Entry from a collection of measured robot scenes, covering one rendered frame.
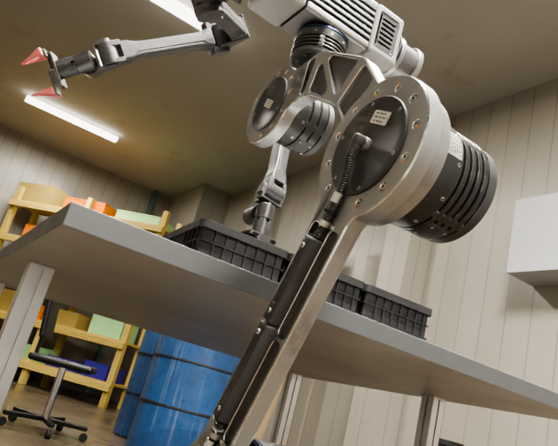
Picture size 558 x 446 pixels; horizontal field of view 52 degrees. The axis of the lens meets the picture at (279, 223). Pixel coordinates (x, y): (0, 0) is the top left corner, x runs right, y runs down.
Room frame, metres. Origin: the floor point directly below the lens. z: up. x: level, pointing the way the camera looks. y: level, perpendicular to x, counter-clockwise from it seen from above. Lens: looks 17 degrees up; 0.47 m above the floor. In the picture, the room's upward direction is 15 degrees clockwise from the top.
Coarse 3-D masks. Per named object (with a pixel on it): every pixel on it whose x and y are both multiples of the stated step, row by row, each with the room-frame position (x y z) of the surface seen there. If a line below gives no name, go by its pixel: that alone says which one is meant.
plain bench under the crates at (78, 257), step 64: (0, 256) 1.59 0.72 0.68; (64, 256) 1.20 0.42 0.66; (128, 256) 1.01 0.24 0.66; (192, 256) 1.00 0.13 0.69; (128, 320) 2.41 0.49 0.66; (192, 320) 1.77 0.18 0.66; (256, 320) 1.39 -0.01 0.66; (320, 320) 1.15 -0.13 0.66; (0, 384) 1.43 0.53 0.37; (384, 384) 2.18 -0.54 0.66; (448, 384) 1.64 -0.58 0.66; (512, 384) 1.44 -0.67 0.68
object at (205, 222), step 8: (192, 224) 1.65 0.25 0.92; (200, 224) 1.59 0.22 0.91; (208, 224) 1.59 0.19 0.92; (216, 224) 1.59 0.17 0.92; (176, 232) 1.78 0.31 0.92; (184, 232) 1.71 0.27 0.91; (224, 232) 1.61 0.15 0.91; (232, 232) 1.62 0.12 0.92; (240, 232) 1.63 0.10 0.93; (240, 240) 1.63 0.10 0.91; (248, 240) 1.64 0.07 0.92; (256, 240) 1.65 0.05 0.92; (264, 248) 1.66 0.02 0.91; (272, 248) 1.67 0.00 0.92; (280, 248) 1.69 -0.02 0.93; (280, 256) 1.69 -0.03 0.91
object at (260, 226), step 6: (258, 222) 1.72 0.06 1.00; (264, 222) 1.72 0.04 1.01; (270, 222) 1.74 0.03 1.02; (252, 228) 1.73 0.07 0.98; (258, 228) 1.72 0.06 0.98; (264, 228) 1.72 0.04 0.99; (246, 234) 1.74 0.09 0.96; (252, 234) 1.71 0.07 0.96; (258, 234) 1.71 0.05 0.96; (264, 234) 1.73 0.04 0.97; (276, 240) 1.75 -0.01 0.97
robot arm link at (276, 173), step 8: (272, 152) 1.81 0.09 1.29; (280, 152) 1.78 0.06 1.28; (288, 152) 1.80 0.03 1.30; (272, 160) 1.79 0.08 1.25; (280, 160) 1.77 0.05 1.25; (272, 168) 1.76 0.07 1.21; (280, 168) 1.76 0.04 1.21; (272, 176) 1.73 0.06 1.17; (280, 176) 1.75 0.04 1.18; (272, 184) 1.72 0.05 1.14; (280, 184) 1.76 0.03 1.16; (272, 192) 1.73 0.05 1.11; (280, 192) 1.74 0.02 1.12; (280, 200) 1.75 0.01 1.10
